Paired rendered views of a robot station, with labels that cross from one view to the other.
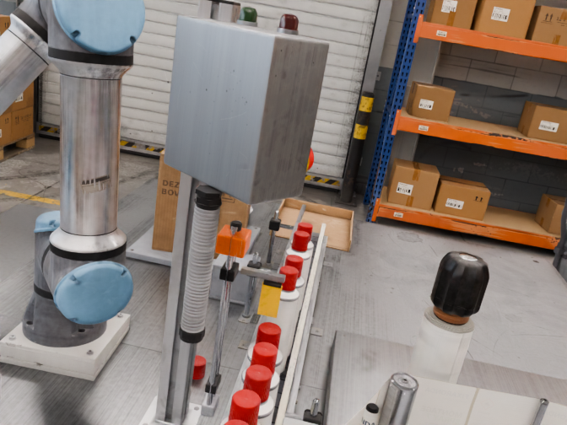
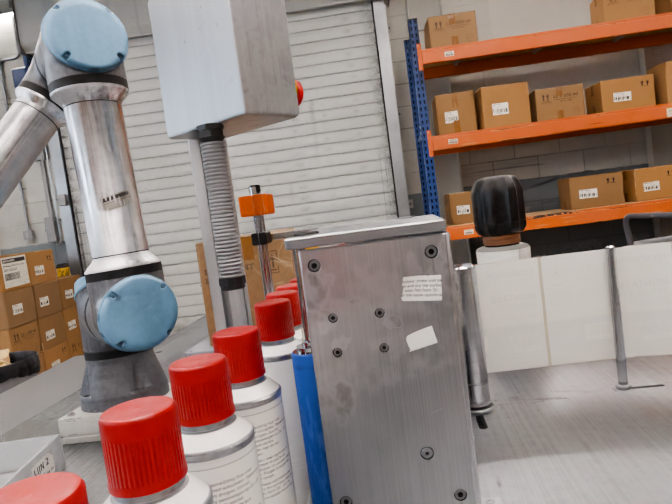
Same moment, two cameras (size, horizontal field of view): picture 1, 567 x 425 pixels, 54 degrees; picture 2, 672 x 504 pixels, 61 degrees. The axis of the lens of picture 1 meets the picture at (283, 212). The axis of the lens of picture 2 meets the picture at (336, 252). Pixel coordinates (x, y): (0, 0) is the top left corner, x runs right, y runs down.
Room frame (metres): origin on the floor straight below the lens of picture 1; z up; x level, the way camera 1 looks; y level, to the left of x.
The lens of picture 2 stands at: (-0.09, -0.07, 1.16)
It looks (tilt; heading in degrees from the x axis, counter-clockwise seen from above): 4 degrees down; 2
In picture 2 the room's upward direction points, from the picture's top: 8 degrees counter-clockwise
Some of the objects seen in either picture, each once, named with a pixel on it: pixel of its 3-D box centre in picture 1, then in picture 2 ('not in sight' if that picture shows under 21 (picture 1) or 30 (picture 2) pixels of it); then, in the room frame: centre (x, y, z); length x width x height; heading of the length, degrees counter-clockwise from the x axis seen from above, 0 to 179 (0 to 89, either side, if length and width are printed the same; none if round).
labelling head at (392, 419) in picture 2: not in sight; (381, 389); (0.35, -0.08, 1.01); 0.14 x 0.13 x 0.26; 175
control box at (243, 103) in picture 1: (242, 107); (224, 57); (0.68, 0.07, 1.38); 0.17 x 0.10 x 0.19; 50
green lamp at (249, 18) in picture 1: (248, 15); not in sight; (0.72, 0.09, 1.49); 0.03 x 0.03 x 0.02
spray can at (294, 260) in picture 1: (285, 306); not in sight; (0.92, -0.04, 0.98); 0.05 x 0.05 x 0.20
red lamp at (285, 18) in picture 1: (288, 23); not in sight; (0.68, 0.03, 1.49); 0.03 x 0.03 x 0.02
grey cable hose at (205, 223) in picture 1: (200, 266); (221, 208); (0.63, 0.09, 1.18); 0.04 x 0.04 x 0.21
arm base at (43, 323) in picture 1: (67, 303); (122, 371); (0.90, 0.38, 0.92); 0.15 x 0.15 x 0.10
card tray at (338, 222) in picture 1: (314, 222); not in sight; (1.78, -0.11, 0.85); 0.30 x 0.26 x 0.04; 175
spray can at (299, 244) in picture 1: (294, 277); not in sight; (1.05, -0.04, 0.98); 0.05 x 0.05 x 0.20
